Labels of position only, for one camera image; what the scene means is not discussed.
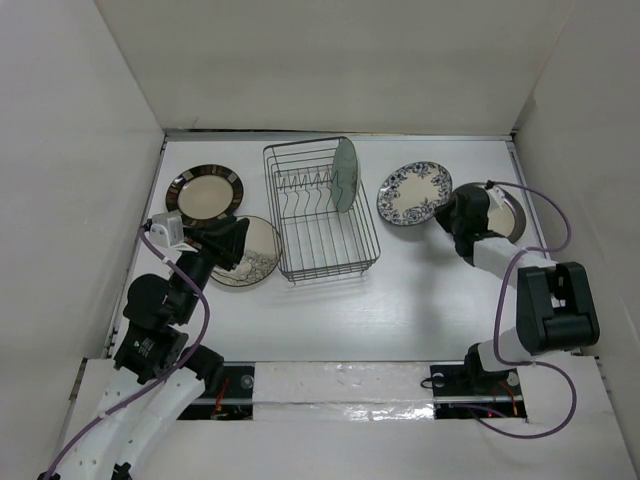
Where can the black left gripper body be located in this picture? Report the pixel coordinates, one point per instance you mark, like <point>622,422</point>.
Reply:
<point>221,254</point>

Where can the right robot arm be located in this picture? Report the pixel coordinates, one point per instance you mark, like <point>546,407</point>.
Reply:
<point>555,310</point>

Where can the grey wire dish rack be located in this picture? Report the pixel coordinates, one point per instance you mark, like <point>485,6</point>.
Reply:
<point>318,241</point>

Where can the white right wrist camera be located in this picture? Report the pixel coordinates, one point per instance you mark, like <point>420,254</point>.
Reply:
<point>496,196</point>

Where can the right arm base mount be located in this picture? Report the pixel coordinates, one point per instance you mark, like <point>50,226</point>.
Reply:
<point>457,397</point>

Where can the green glazed plate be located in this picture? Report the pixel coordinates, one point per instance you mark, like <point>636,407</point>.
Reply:
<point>345,175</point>

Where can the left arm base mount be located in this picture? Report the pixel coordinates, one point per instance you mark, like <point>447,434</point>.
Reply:
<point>231,401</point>

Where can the black rimmed patterned plate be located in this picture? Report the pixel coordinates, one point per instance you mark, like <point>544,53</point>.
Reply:
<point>204,194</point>

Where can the blue floral plate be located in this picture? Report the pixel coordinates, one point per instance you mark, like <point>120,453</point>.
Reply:
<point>410,195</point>

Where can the brown rimmed cream plate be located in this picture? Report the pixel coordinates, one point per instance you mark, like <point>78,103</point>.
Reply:
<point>510,221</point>

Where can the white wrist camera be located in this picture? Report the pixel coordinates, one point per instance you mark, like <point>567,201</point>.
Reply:
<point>496,196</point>
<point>166,231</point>

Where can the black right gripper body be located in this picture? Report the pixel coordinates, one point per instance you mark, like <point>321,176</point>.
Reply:
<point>447,216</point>

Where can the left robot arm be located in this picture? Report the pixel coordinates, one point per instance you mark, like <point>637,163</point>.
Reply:
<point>157,370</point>

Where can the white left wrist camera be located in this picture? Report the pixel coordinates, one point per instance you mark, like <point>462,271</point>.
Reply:
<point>166,231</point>

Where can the cream tree pattern plate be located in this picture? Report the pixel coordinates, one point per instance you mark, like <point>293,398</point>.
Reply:
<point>263,250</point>

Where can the white foam base block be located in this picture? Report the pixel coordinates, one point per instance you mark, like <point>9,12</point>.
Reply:
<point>341,391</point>

